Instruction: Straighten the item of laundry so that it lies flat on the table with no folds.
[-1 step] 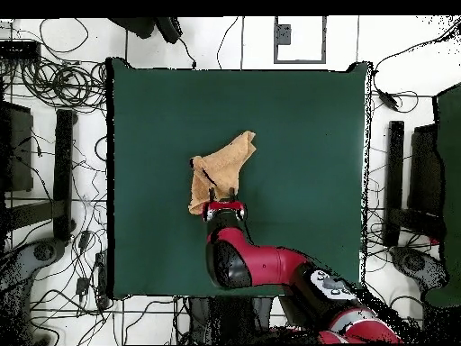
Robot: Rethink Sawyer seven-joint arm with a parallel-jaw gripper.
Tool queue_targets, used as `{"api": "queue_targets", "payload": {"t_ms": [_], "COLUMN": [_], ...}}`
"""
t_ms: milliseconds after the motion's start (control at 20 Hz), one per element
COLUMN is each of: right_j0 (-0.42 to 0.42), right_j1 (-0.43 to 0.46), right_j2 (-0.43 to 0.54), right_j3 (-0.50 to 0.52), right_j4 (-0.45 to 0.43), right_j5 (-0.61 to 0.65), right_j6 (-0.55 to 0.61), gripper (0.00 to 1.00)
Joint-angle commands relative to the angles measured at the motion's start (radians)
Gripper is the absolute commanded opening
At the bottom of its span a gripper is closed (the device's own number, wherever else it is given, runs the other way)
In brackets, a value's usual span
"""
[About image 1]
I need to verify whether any tan terry towel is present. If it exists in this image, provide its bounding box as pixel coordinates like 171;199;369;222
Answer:
187;130;258;216

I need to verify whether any black flat panel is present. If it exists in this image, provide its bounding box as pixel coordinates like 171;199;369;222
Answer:
0;102;34;193
408;123;444;217

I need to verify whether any dark green table cloth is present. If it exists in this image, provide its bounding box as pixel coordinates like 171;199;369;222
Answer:
106;57;372;300

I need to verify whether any small grey box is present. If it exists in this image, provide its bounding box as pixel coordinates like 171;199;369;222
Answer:
276;23;292;46

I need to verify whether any person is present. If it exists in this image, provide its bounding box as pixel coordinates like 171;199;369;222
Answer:
107;16;184;45

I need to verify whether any grey chair base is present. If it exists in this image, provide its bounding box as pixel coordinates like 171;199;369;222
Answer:
390;246;451;293
0;237;68;293

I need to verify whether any black power adapter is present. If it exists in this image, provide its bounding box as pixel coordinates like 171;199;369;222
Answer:
376;89;400;112

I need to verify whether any green cloth sheet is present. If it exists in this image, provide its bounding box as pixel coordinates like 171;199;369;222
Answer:
423;82;461;308

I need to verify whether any black electronics box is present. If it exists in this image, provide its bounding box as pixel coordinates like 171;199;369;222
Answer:
0;40;42;62

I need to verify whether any grey square floor frame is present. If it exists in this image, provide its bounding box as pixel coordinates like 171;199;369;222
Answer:
273;15;328;65

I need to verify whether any coiled black cable bundle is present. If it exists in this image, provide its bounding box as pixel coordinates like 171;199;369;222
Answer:
21;59;109;109

